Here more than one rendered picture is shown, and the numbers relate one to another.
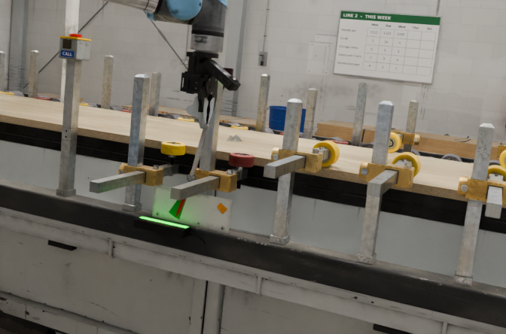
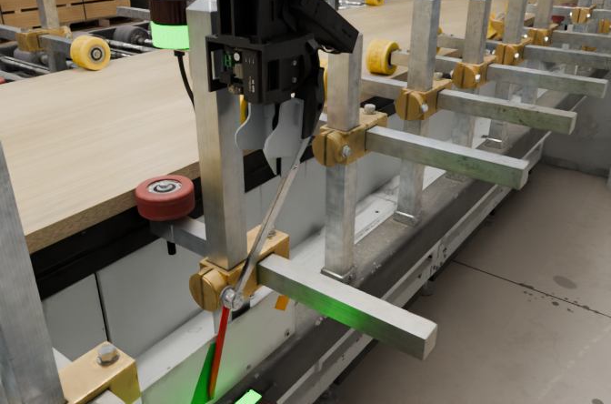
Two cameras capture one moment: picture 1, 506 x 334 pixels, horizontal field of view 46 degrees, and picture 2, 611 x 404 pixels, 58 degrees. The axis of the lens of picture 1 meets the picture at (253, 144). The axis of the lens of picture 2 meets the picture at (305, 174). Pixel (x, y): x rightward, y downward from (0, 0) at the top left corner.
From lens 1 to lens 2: 1.65 m
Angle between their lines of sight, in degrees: 73
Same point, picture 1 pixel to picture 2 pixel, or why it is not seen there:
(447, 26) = not seen: outside the picture
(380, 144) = (431, 61)
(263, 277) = not seen: hidden behind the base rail
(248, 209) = (173, 275)
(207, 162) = (242, 243)
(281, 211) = (350, 231)
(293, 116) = (357, 65)
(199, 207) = (245, 339)
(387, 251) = not seen: hidden behind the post
